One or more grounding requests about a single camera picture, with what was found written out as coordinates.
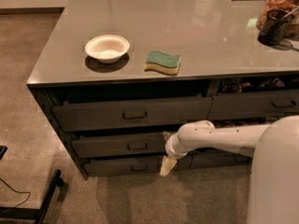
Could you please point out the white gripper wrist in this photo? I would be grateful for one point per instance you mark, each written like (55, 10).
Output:
(171, 148)

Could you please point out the white paper bowl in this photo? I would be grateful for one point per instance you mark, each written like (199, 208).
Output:
(107, 48)

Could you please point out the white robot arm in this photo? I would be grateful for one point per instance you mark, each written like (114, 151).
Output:
(274, 152)

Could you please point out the grey drawer cabinet counter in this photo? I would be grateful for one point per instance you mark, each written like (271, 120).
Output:
(216, 40)

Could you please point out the dark glass cup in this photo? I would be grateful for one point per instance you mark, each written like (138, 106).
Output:
(275, 26)

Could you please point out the green yellow sponge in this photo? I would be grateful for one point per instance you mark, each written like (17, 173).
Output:
(162, 63)

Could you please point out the glass snack jar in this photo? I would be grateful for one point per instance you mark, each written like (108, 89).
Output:
(286, 5)

